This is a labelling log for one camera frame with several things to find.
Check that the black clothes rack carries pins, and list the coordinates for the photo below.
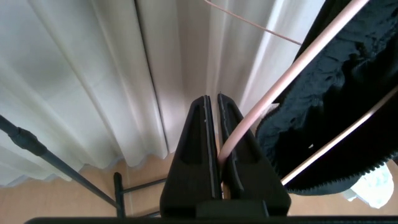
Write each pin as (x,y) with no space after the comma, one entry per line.
(28,141)

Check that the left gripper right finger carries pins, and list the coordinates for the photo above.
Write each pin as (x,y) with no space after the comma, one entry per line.
(261,186)

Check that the beige curtain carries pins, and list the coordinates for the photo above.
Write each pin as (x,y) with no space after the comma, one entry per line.
(77,77)

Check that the black garment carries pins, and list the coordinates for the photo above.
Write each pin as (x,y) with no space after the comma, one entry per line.
(342,93)

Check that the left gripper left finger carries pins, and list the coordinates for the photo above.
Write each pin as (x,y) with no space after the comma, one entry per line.
(192,180)

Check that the pink clothes hanger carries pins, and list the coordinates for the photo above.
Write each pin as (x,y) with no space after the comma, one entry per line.
(280,84)
(248,22)

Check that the white garment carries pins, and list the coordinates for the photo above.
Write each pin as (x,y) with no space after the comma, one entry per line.
(373,186)

